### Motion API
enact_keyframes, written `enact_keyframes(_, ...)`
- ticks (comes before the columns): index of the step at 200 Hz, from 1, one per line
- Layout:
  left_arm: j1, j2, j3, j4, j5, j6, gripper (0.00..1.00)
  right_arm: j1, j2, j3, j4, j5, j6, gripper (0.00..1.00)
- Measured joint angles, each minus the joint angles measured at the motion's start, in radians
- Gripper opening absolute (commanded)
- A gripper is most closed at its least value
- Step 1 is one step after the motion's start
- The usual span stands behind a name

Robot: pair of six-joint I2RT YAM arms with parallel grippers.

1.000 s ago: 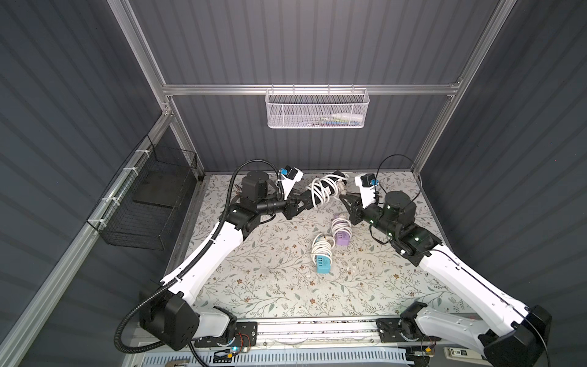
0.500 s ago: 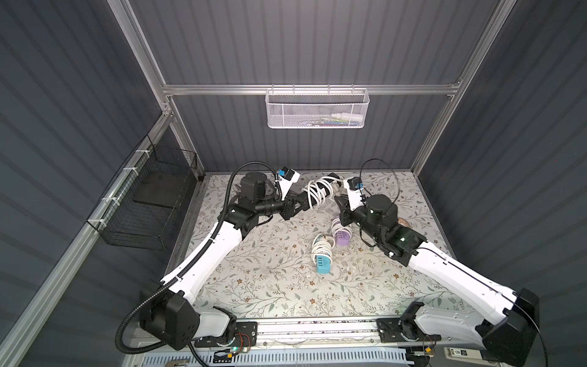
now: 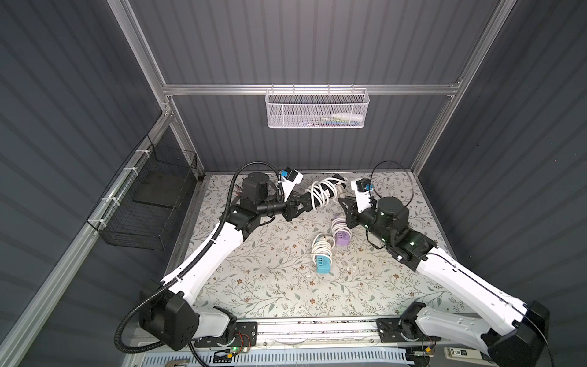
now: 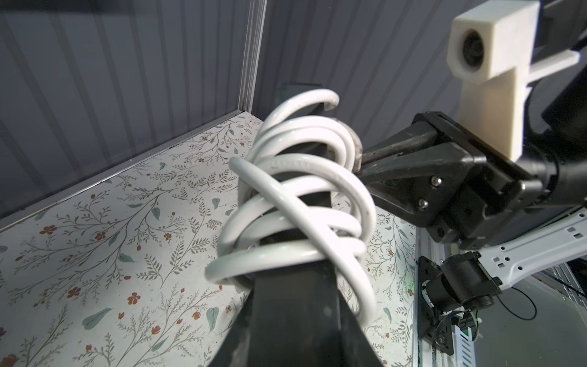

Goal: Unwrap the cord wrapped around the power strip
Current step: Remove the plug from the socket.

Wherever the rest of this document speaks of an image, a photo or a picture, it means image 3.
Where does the black power strip white cord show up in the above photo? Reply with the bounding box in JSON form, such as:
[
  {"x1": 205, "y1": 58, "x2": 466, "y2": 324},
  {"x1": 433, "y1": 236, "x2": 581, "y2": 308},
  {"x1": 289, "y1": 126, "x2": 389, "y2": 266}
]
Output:
[{"x1": 309, "y1": 173, "x2": 348, "y2": 210}]

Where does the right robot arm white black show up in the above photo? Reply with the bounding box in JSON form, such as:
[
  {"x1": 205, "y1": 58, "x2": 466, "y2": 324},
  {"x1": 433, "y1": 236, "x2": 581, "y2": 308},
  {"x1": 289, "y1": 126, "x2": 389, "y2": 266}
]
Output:
[{"x1": 339, "y1": 197, "x2": 550, "y2": 366}]

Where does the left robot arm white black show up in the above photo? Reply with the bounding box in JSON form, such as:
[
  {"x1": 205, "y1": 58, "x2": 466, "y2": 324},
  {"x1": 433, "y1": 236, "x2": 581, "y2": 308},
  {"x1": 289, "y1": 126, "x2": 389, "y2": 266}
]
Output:
[{"x1": 139, "y1": 168, "x2": 313, "y2": 351}]

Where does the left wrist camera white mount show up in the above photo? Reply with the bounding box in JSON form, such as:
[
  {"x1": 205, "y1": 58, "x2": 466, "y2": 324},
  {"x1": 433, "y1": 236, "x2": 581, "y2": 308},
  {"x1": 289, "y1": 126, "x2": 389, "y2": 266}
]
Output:
[{"x1": 280, "y1": 168, "x2": 304, "y2": 201}]

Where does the purple power strip white cord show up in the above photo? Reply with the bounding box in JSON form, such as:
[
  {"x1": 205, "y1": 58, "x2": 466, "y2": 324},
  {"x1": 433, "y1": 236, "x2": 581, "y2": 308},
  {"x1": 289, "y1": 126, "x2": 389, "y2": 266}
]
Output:
[{"x1": 330, "y1": 215, "x2": 355, "y2": 247}]

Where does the teal power strip white cord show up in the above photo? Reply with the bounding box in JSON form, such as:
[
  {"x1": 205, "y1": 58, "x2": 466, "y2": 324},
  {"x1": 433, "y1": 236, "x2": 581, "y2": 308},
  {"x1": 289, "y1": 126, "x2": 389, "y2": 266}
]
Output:
[{"x1": 311, "y1": 232, "x2": 336, "y2": 275}]

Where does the black corrugated cable conduit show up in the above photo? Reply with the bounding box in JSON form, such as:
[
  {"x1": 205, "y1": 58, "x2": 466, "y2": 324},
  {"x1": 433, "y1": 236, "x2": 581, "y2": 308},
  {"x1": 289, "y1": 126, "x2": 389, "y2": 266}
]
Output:
[{"x1": 113, "y1": 161, "x2": 281, "y2": 354}]

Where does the white wire mesh basket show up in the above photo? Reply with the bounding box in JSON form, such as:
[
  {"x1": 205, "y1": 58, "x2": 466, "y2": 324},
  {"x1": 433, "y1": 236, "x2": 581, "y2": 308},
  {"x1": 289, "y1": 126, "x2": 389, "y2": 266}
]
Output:
[{"x1": 264, "y1": 87, "x2": 370, "y2": 129}]

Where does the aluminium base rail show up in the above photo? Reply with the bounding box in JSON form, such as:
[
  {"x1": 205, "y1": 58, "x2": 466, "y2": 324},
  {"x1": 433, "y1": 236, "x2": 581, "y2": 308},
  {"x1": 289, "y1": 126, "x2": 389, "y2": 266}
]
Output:
[{"x1": 137, "y1": 316, "x2": 501, "y2": 350}]

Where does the black wire basket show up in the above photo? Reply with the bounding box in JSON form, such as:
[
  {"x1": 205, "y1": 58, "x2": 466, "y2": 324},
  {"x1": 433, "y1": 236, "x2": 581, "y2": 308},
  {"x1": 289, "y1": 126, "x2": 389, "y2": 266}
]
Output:
[{"x1": 87, "y1": 140, "x2": 198, "y2": 251}]

